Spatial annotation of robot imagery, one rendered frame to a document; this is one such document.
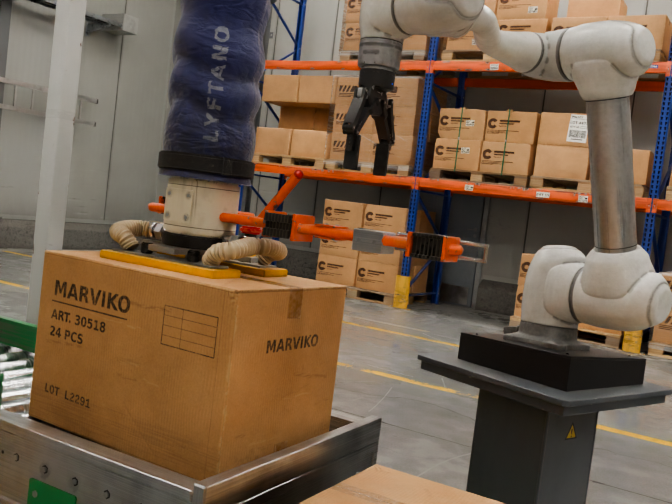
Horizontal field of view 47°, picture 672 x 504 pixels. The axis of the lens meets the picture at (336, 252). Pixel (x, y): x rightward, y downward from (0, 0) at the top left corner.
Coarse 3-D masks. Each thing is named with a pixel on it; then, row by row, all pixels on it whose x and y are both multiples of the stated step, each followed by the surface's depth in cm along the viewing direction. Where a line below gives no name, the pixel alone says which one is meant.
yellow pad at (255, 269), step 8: (176, 256) 192; (184, 256) 191; (224, 264) 184; (232, 264) 183; (240, 264) 184; (248, 264) 183; (256, 264) 184; (248, 272) 181; (256, 272) 180; (264, 272) 179; (272, 272) 181; (280, 272) 184
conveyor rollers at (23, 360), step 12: (0, 348) 249; (12, 348) 252; (0, 360) 237; (12, 360) 241; (24, 360) 236; (0, 372) 219; (12, 372) 221; (24, 372) 224; (12, 384) 211; (24, 384) 214; (12, 396) 200; (24, 396) 203; (12, 408) 190; (24, 408) 193; (36, 420) 185
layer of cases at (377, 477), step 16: (352, 480) 167; (368, 480) 168; (384, 480) 170; (400, 480) 171; (416, 480) 172; (320, 496) 156; (336, 496) 157; (352, 496) 158; (368, 496) 159; (384, 496) 160; (400, 496) 161; (416, 496) 162; (432, 496) 163; (448, 496) 164; (464, 496) 166; (480, 496) 167
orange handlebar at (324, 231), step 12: (156, 204) 186; (228, 216) 175; (240, 216) 173; (252, 216) 177; (300, 228) 165; (312, 228) 163; (324, 228) 162; (336, 228) 161; (336, 240) 164; (384, 240) 155; (396, 240) 154; (456, 252) 149
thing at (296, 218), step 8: (264, 216) 167; (272, 216) 166; (280, 216) 165; (288, 216) 164; (296, 216) 165; (304, 216) 167; (312, 216) 170; (264, 224) 168; (272, 224) 167; (280, 224) 166; (288, 224) 165; (296, 224) 165; (264, 232) 167; (272, 232) 166; (280, 232) 165; (288, 232) 164; (296, 232) 166; (296, 240) 166; (304, 240) 169
